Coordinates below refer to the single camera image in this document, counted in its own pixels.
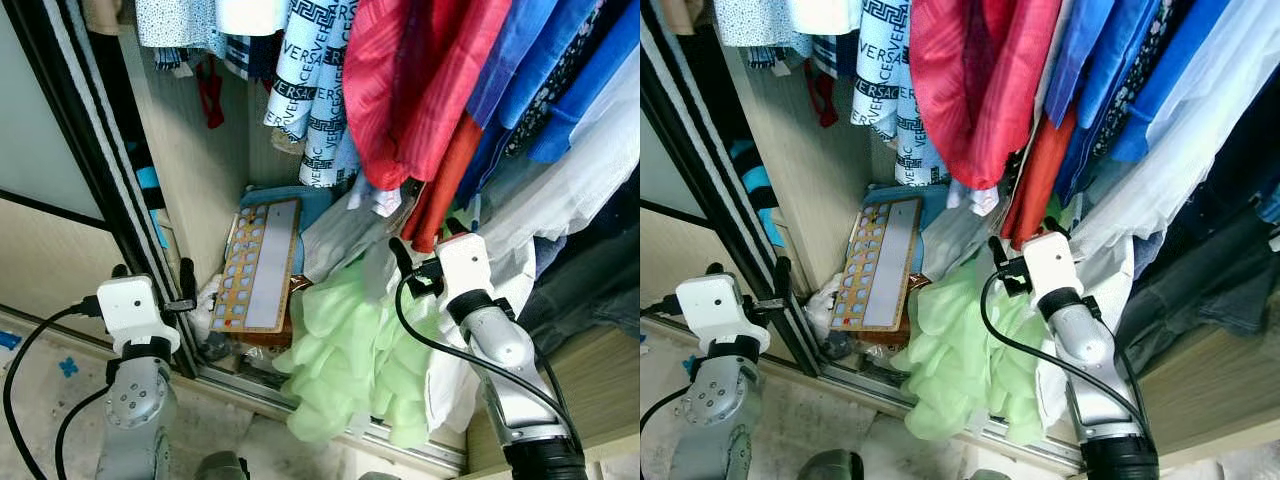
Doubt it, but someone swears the crumpled white plastic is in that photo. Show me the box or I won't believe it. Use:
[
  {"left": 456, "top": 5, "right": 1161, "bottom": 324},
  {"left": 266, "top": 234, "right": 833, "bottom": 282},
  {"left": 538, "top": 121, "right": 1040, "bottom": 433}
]
[
  {"left": 805, "top": 272, "right": 847, "bottom": 343},
  {"left": 190, "top": 275, "right": 227, "bottom": 343}
]

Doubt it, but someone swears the translucent white bag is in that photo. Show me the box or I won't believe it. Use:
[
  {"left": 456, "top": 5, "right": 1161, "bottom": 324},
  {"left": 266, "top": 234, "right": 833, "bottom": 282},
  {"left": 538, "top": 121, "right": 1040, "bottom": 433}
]
[
  {"left": 300, "top": 205, "right": 389, "bottom": 287},
  {"left": 920, "top": 203, "right": 993, "bottom": 283}
]

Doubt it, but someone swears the orange red garment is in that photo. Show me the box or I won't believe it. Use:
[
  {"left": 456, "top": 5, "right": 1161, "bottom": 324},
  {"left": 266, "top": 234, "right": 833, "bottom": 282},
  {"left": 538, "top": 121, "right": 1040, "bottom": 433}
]
[
  {"left": 1000, "top": 105, "right": 1079, "bottom": 251},
  {"left": 400, "top": 110, "right": 487, "bottom": 254}
]

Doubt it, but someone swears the blue folded cloth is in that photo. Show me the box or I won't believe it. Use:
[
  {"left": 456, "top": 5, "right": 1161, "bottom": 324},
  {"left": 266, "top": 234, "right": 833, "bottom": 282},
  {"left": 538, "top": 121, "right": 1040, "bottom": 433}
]
[
  {"left": 240, "top": 183, "right": 337, "bottom": 237},
  {"left": 865, "top": 183, "right": 953, "bottom": 237}
]

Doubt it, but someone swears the brown board game box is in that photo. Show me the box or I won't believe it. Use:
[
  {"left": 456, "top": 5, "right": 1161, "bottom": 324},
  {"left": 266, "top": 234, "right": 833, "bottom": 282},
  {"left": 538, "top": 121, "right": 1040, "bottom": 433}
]
[
  {"left": 828, "top": 197, "right": 924, "bottom": 335},
  {"left": 210, "top": 197, "right": 304, "bottom": 337}
]

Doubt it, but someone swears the blue black striped cloth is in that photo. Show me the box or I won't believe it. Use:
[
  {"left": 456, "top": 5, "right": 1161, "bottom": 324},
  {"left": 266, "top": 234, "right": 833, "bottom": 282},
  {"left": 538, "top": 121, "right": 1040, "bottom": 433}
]
[
  {"left": 128, "top": 140, "right": 173, "bottom": 251},
  {"left": 730, "top": 140, "right": 788, "bottom": 247}
]

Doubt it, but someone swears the light green fabric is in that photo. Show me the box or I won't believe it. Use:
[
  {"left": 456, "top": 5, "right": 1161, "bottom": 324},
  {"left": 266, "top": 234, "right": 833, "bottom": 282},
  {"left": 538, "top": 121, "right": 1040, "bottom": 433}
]
[
  {"left": 272, "top": 255, "right": 448, "bottom": 449},
  {"left": 890, "top": 255, "right": 1051, "bottom": 446}
]

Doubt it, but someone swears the light wood wardrobe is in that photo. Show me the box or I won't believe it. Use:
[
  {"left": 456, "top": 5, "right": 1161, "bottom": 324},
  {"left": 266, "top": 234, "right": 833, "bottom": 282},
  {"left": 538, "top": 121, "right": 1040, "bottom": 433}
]
[
  {"left": 85, "top": 0, "right": 641, "bottom": 479},
  {"left": 660, "top": 0, "right": 1280, "bottom": 471}
]

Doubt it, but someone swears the white sheer garment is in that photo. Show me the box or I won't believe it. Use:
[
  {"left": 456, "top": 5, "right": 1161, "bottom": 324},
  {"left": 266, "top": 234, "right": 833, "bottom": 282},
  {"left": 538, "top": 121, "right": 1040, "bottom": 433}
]
[
  {"left": 1070, "top": 0, "right": 1280, "bottom": 263},
  {"left": 478, "top": 60, "right": 641, "bottom": 263}
]

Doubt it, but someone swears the dark grey garment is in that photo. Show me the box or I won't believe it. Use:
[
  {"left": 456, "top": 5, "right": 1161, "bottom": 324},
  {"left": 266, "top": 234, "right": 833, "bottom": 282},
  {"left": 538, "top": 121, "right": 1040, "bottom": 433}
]
[
  {"left": 1115, "top": 180, "right": 1280, "bottom": 351},
  {"left": 520, "top": 190, "right": 641, "bottom": 357}
]

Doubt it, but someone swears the wardrobe sliding door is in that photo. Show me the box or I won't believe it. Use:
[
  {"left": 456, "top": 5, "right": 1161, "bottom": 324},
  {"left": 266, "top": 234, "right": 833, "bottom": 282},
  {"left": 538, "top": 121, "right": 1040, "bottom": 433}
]
[
  {"left": 640, "top": 0, "right": 823, "bottom": 379},
  {"left": 0, "top": 0, "right": 196, "bottom": 379}
]

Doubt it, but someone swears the red hanging garment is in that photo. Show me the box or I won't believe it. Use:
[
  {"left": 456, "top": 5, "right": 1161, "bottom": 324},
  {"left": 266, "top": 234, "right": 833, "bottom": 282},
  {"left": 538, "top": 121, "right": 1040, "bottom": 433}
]
[
  {"left": 908, "top": 0, "right": 1064, "bottom": 193},
  {"left": 343, "top": 0, "right": 513, "bottom": 193}
]

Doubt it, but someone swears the dark floral hanging garment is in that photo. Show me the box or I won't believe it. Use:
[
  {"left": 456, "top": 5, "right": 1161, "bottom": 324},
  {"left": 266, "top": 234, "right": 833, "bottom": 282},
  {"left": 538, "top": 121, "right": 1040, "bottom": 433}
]
[
  {"left": 505, "top": 0, "right": 606, "bottom": 159},
  {"left": 1095, "top": 0, "right": 1176, "bottom": 159}
]

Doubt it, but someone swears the silver robot left leg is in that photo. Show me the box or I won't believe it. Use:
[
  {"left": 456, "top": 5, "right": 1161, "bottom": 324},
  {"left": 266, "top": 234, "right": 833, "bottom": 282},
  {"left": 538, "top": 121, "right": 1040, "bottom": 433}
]
[
  {"left": 195, "top": 452, "right": 251, "bottom": 480},
  {"left": 800, "top": 450, "right": 866, "bottom": 480}
]

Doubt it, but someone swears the blue hanging shirt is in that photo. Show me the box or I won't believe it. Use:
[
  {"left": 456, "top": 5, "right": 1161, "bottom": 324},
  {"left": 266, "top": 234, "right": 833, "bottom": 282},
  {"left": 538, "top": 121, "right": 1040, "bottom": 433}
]
[
  {"left": 1045, "top": 0, "right": 1161, "bottom": 201},
  {"left": 465, "top": 0, "right": 563, "bottom": 131}
]

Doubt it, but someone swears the royal blue hanging garment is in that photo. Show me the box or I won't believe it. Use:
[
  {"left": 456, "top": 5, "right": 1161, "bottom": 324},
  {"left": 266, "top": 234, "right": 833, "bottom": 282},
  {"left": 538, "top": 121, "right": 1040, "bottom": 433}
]
[
  {"left": 528, "top": 0, "right": 641, "bottom": 166},
  {"left": 1110, "top": 0, "right": 1233, "bottom": 164}
]

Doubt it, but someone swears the white blue lettered garment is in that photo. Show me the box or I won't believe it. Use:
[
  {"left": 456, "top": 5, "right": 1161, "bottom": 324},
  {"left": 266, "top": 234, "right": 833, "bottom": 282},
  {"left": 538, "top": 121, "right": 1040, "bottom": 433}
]
[
  {"left": 263, "top": 0, "right": 363, "bottom": 189},
  {"left": 850, "top": 0, "right": 949, "bottom": 189}
]

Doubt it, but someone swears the dark plaid garment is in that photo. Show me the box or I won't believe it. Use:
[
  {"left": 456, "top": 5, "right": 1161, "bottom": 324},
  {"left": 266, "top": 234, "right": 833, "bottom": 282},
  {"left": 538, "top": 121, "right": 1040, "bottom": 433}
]
[
  {"left": 810, "top": 33, "right": 863, "bottom": 81},
  {"left": 222, "top": 33, "right": 283, "bottom": 83}
]

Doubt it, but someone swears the white dotted shirt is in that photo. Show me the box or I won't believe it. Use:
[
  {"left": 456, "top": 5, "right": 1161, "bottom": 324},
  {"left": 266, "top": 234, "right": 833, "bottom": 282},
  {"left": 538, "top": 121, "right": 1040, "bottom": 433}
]
[
  {"left": 713, "top": 0, "right": 803, "bottom": 51},
  {"left": 135, "top": 0, "right": 227, "bottom": 56}
]

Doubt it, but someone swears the plain white hanging garment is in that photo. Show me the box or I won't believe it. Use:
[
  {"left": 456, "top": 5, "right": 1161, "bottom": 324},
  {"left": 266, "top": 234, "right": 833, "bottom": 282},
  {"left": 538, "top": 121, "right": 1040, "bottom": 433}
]
[
  {"left": 215, "top": 0, "right": 293, "bottom": 39},
  {"left": 788, "top": 0, "right": 867, "bottom": 37}
]

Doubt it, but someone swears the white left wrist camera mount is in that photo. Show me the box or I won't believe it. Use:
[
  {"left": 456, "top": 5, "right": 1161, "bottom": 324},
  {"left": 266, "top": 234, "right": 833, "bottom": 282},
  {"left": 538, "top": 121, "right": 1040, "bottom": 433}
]
[
  {"left": 97, "top": 277, "right": 182, "bottom": 357},
  {"left": 676, "top": 274, "right": 771, "bottom": 356}
]

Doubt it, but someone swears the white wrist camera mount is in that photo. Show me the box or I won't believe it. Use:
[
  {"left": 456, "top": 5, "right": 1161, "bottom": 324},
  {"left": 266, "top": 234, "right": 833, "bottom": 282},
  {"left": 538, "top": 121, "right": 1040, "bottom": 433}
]
[
  {"left": 97, "top": 277, "right": 182, "bottom": 357},
  {"left": 676, "top": 274, "right": 771, "bottom": 356},
  {"left": 437, "top": 232, "right": 495, "bottom": 314},
  {"left": 1022, "top": 232, "right": 1081, "bottom": 311}
]

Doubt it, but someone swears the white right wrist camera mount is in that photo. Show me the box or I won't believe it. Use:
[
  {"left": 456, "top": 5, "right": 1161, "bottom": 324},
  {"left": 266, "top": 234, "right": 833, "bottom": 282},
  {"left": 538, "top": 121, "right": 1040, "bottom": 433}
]
[
  {"left": 1022, "top": 232, "right": 1081, "bottom": 311},
  {"left": 437, "top": 232, "right": 495, "bottom": 314}
]

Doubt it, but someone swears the red hanging strap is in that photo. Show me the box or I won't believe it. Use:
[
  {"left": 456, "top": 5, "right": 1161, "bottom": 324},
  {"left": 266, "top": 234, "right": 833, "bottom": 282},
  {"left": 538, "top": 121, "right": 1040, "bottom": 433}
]
[
  {"left": 807, "top": 60, "right": 837, "bottom": 129},
  {"left": 195, "top": 55, "right": 227, "bottom": 130}
]

